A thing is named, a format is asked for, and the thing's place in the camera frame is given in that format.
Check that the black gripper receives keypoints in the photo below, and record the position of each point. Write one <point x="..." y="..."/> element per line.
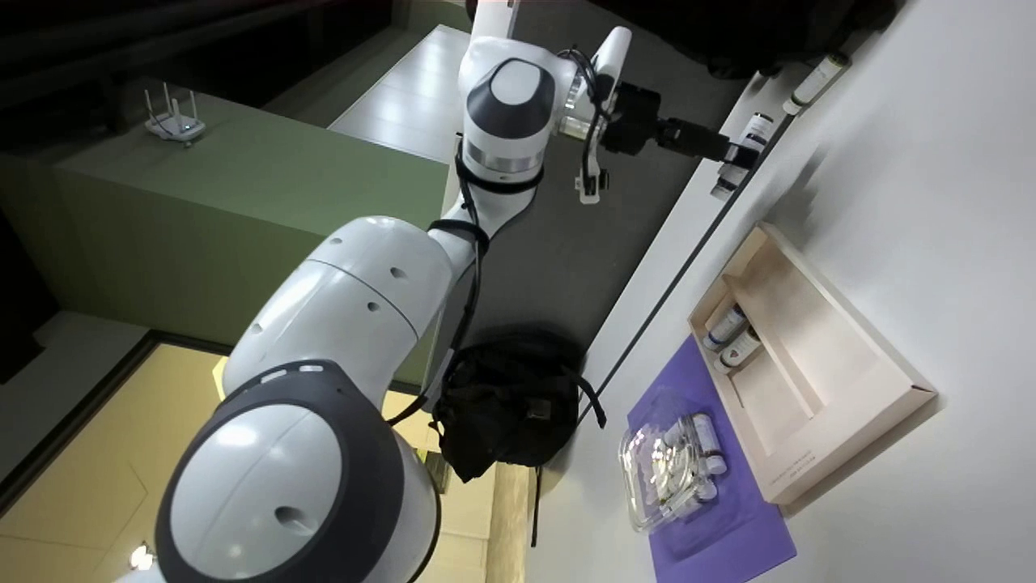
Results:
<point x="650" y="125"/>

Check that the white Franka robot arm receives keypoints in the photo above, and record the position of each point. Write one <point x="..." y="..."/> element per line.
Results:
<point x="356" y="301"/>

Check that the wooden tray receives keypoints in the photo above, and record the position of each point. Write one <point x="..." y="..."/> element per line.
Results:
<point x="843" y="368"/>

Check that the grey desk divider panel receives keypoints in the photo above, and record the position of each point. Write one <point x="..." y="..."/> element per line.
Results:
<point x="604" y="247"/>

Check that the white cylinder with dark band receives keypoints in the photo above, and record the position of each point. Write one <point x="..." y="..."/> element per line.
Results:
<point x="741" y="350"/>
<point x="725" y="327"/>

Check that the small white cylinder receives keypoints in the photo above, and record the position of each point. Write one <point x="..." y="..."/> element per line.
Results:
<point x="674" y="433"/>
<point x="715" y="464"/>
<point x="691" y="501"/>
<point x="708" y="433"/>

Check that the small clear plastic items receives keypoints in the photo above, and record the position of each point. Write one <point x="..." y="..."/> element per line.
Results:
<point x="650" y="488"/>

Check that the purple mat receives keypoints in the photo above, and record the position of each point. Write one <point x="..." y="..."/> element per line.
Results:
<point x="733" y="534"/>

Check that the green partition cabinet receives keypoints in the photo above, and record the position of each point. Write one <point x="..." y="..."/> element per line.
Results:
<point x="214" y="215"/>

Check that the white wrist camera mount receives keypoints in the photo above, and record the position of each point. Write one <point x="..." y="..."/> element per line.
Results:
<point x="590" y="173"/>

